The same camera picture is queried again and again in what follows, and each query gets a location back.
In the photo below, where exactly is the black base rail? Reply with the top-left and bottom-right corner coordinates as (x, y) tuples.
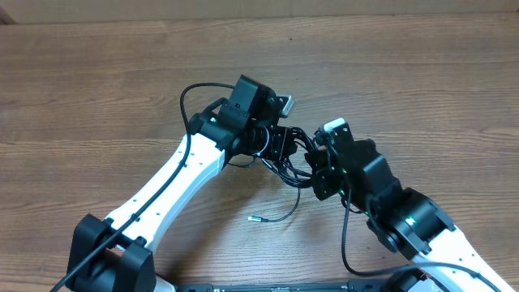
(177, 279), (411, 292)

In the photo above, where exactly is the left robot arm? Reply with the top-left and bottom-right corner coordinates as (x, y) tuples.
(53, 75), (294, 292)

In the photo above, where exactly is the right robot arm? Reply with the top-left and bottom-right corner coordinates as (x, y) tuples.
(307, 118), (512, 291)

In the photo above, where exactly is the thick black usb cable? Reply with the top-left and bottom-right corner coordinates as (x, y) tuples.
(263, 126), (325, 189)

